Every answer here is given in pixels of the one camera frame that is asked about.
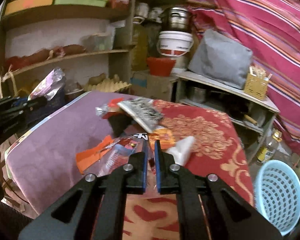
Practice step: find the grey cloth bag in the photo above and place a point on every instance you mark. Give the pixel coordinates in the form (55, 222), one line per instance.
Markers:
(222, 59)

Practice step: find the light blue plastic basket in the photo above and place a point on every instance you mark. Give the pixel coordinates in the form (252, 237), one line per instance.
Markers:
(277, 195)

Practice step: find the white plastic bag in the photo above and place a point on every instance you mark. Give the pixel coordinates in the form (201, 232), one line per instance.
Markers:
(181, 151)

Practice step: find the yellow egg tray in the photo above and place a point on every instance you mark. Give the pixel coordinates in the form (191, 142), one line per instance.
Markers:
(108, 86)

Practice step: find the red plastic bowl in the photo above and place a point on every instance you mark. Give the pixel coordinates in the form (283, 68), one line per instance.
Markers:
(160, 66)

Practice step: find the silver pink foil wrapper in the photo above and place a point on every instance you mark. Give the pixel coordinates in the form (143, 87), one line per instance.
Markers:
(50, 85)

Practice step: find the orange red torn wrapper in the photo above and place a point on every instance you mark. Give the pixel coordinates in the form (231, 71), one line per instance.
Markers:
(88, 157)

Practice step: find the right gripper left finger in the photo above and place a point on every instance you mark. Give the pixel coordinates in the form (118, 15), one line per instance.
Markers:
(137, 176)

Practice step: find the clear plastic container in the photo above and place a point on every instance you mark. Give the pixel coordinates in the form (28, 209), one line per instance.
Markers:
(98, 42)

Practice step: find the wooden wall shelf unit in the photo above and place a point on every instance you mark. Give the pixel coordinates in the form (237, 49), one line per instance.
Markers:
(37, 36)

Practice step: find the cardboard box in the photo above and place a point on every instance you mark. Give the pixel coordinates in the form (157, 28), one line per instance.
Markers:
(154, 87)

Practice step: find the yellow oil jug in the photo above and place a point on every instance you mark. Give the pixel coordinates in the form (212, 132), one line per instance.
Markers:
(140, 49)

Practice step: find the black white printed packet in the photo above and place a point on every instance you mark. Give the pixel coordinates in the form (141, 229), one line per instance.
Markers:
(142, 111)

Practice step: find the clear oil bottle yellow label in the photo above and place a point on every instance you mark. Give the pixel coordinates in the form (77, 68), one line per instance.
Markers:
(269, 147)

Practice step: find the grey low shelf unit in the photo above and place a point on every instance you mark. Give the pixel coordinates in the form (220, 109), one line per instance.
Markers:
(253, 119)

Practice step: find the striped pink red curtain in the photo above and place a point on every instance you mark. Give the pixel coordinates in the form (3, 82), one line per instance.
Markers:
(271, 30)

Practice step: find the white plastic bucket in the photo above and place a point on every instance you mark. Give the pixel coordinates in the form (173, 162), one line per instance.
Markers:
(174, 43)

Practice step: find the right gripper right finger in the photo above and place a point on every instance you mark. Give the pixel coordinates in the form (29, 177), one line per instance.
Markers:
(166, 171)

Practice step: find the steel cooking pot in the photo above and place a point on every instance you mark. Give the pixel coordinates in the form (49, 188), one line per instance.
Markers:
(176, 19)

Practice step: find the silver red foil wrapper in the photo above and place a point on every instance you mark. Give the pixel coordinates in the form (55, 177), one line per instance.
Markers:
(109, 109)

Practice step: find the orange snack bag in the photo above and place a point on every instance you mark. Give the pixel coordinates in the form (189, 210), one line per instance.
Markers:
(164, 135)

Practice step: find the small steel pot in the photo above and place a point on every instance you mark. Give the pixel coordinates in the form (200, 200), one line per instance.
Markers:
(197, 95)

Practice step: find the yellow woven utensil basket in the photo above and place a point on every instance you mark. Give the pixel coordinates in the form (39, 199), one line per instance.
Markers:
(256, 84)

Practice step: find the green plastic tray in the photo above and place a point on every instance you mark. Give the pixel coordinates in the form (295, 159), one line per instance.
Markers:
(96, 3)

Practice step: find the clear red printed wrapper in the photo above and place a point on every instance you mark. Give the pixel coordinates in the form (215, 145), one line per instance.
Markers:
(118, 152)

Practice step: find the dark brown cup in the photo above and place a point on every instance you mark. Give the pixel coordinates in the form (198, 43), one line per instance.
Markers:
(119, 123)

